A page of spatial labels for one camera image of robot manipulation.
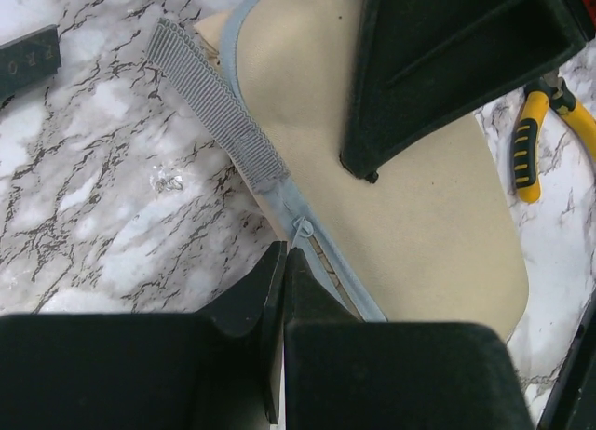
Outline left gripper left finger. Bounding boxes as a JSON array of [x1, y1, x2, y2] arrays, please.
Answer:
[[1, 242, 287, 429]]

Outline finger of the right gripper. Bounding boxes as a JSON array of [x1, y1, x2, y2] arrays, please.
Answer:
[[340, 0, 588, 181]]

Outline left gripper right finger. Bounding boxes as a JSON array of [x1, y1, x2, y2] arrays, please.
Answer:
[[284, 249, 533, 429]]

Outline black hex key holder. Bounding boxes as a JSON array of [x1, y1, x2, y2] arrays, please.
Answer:
[[0, 25, 61, 102]]

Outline yellow handled pliers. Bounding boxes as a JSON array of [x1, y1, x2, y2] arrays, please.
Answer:
[[510, 74, 596, 204]]

